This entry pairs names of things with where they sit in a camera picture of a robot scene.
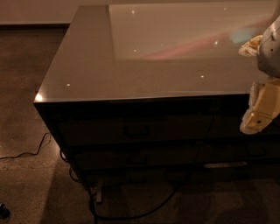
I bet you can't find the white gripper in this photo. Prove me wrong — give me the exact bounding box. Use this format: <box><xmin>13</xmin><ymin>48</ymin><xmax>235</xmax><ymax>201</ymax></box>
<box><xmin>238</xmin><ymin>35</ymin><xmax>280</xmax><ymax>135</ymax></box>

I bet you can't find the grey drawer cabinet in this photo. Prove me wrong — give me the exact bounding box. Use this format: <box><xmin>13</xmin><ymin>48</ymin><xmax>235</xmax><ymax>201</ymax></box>
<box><xmin>34</xmin><ymin>0</ymin><xmax>279</xmax><ymax>188</ymax></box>

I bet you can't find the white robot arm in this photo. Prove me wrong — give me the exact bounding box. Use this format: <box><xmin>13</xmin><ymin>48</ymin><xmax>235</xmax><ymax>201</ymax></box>
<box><xmin>239</xmin><ymin>16</ymin><xmax>280</xmax><ymax>135</ymax></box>

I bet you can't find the black plug on floor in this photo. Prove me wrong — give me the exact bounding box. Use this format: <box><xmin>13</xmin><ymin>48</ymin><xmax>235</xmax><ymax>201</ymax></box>
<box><xmin>0</xmin><ymin>203</ymin><xmax>11</xmax><ymax>220</ymax></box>

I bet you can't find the thick black floor cable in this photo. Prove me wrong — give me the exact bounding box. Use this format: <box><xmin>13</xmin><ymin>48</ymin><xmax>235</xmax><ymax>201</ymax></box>
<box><xmin>59</xmin><ymin>150</ymin><xmax>191</xmax><ymax>224</ymax></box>

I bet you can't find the thin black floor cable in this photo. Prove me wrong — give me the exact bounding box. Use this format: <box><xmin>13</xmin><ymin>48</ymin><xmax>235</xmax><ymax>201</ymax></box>
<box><xmin>0</xmin><ymin>131</ymin><xmax>52</xmax><ymax>161</ymax></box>

